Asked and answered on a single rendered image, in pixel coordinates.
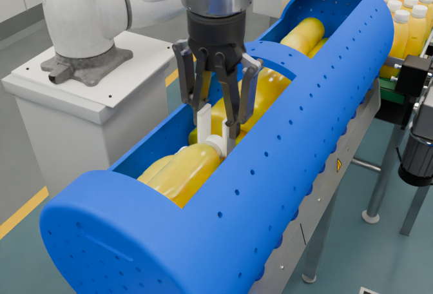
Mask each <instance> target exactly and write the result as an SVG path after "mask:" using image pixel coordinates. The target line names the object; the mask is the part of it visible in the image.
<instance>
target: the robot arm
mask: <svg viewBox="0 0 433 294"><path fill-rule="evenodd" d="M42 3H43V11H44V17H45V20H46V25H47V28H48V32H49V34H50V37H51V40H52V43H53V47H54V49H55V56H53V57H52V58H50V59H48V60H46V61H43V62H42V63H41V64H40V67H41V70H42V71H44V72H50V73H49V74H48V78H49V81H51V83H54V84H57V83H60V82H62V81H65V80H67V79H73V80H76V81H79V82H81V83H83V84H85V85H86V86H88V87H93V86H97V85H98V84H99V82H100V81H101V79H103V78H104V77H106V76H107V75H108V74H109V73H111V72H112V71H114V69H116V68H117V67H119V66H120V65H121V64H122V63H124V62H126V61H128V60H130V59H132V58H133V52H132V51H131V50H127V49H123V48H118V47H116V46H115V42H114V37H116V36H118V35H119V34H121V33H122V32H123V31H125V30H130V29H134V28H142V27H145V26H151V25H155V24H158V23H162V22H164V21H167V20H170V19H172V18H174V17H176V16H178V15H180V14H182V13H183V12H185V11H186V10H187V21H188V34H189V37H188V39H186V38H185V37H183V38H181V39H180V40H178V41H177V42H176V43H174V44H173V45H172V49H173V52H174V54H175V57H176V59H177V67H178V78H179V84H180V94H181V100H182V102H183V103H184V104H189V105H190V106H191V108H192V109H193V122H194V125H195V126H197V131H198V143H201V142H203V141H205V140H206V139H207V138H208V137H209V136H210V135H211V105H210V104H208V103H207V102H208V100H207V95H208V91H209V85H210V80H211V74H212V72H215V73H216V74H217V77H218V81H219V82H220V83H221V87H222V94H223V98H224V106H225V109H226V118H225V119H224V120H223V121H222V156H223V158H226V157H227V156H228V155H229V154H230V153H231V152H232V151H233V149H234V148H235V145H236V138H237V137H238V136H239V135H240V124H245V123H246V122H247V121H248V120H249V119H250V117H251V116H252V115H253V111H254V105H255V96H256V87H257V81H258V74H259V72H260V70H261V69H262V67H263V65H264V62H263V60H262V59H259V58H258V59H257V60H254V59H253V58H252V57H251V56H249V55H247V51H246V48H245V45H244V35H245V15H246V8H248V7H249V6H250V4H251V3H252V0H42ZM193 55H194V56H195V58H196V60H197V63H196V68H195V69H194V61H193ZM239 62H241V63H242V66H243V67H242V73H243V74H244V76H243V78H242V87H241V94H239V90H238V81H237V73H238V68H237V64H238V63H239ZM195 73H196V79H195ZM206 103H207V104H206ZM205 104H206V105H205Z"/></svg>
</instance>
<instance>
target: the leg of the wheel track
mask: <svg viewBox="0 0 433 294"><path fill-rule="evenodd" d="M339 184H340V183H339ZM338 187H339V185H338ZM338 187H337V189H336V191H335V192H334V194H333V196H332V198H331V200H330V202H329V203H328V205H327V207H326V209H325V211H324V213H323V215H322V217H321V219H320V221H319V223H318V225H317V227H316V229H315V230H314V232H313V234H312V236H311V238H310V242H309V247H308V251H307V256H306V260H305V266H304V269H303V274H302V279H303V281H304V282H306V283H308V284H312V283H314V282H315V281H316V274H317V272H318V267H319V264H320V259H321V256H322V251H323V247H324V244H325V239H326V236H327V231H328V228H329V223H330V220H331V215H332V211H333V208H334V203H335V200H336V195H337V192H338Z"/></svg>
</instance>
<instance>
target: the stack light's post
mask: <svg viewBox="0 0 433 294"><path fill-rule="evenodd" d="M429 188H430V185H428V186H424V187H418V190H417V192H416V194H415V196H414V199H413V201H412V204H411V206H410V209H409V211H408V213H407V216H406V218H405V221H404V223H403V225H402V227H401V230H400V233H402V234H404V235H407V236H409V235H410V231H411V229H412V227H413V225H414V223H415V220H416V218H417V216H418V213H419V211H420V209H421V206H422V204H423V202H424V200H425V197H426V195H427V193H428V190H429Z"/></svg>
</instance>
